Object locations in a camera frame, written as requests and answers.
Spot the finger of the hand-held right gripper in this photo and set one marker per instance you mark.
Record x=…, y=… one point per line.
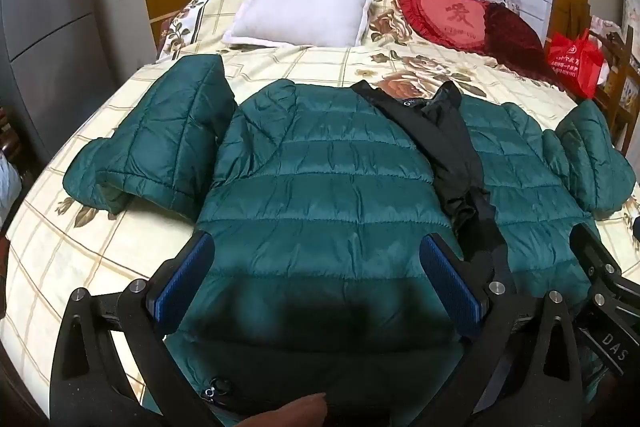
x=592, y=252

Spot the wooden chair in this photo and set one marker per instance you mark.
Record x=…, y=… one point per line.
x=617, y=72

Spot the grey refrigerator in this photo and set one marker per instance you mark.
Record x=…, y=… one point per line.
x=47, y=37

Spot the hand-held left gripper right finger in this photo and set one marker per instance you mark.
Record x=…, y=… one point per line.
x=447, y=279

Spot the floral bed sheet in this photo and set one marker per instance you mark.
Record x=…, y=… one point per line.
x=310, y=62

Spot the red heart-shaped pillow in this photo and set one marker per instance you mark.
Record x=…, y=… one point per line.
x=452, y=17

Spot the red shopping bag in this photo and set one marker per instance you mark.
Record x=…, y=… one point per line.
x=575, y=62

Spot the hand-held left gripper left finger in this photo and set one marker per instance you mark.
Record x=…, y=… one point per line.
x=185, y=277

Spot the white pillow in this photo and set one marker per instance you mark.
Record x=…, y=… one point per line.
x=305, y=4

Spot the dark red cushion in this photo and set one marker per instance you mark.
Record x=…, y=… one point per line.
x=515, y=39

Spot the person's left hand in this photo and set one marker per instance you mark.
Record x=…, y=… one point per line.
x=300, y=413

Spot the green puffer jacket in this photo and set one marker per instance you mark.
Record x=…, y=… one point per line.
x=320, y=187

